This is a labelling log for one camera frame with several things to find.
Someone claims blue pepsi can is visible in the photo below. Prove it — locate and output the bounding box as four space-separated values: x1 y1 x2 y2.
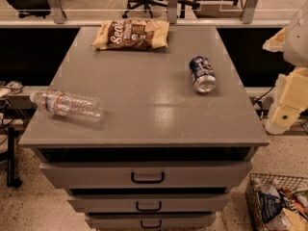
190 55 217 93

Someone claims middle drawer black handle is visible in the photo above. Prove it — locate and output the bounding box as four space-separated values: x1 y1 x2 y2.
135 201 162 212

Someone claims blue snack bag in basket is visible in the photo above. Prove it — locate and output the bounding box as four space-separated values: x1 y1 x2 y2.
259 193 283 223

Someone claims brown chip bag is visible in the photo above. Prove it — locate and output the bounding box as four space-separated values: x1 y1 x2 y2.
92 19 169 50

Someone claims yellow snack bag in basket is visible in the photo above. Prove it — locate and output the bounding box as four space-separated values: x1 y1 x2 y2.
283 209 308 231

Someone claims black stand leg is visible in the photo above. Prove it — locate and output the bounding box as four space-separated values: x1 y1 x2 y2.
7 127 22 188

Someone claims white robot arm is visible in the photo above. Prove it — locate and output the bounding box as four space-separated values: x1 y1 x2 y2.
263 2 308 135

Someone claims wire basket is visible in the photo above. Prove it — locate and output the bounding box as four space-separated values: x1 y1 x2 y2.
245 173 308 231

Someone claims black cable right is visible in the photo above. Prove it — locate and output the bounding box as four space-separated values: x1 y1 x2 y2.
251 86 275 120

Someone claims top drawer black handle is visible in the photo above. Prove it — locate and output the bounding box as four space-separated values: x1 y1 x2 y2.
131 172 165 184

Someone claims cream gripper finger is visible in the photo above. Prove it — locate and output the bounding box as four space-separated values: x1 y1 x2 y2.
262 27 287 52
265 66 308 135

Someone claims grey drawer cabinet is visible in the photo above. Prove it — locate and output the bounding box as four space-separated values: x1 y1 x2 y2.
20 26 269 231

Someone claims bottom drawer black handle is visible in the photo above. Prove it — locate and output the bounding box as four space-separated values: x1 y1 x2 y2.
140 219 162 229

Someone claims drawer black handle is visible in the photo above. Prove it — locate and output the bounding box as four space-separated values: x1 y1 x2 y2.
135 201 162 212
140 219 162 229
131 172 165 184

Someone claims black office chair centre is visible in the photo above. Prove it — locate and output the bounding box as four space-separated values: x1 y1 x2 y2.
122 0 167 18

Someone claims red snack bag in basket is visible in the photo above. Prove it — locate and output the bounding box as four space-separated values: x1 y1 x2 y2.
278 188 307 218

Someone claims clear plastic water bottle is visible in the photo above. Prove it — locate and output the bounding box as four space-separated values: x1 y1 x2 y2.
30 89 103 122

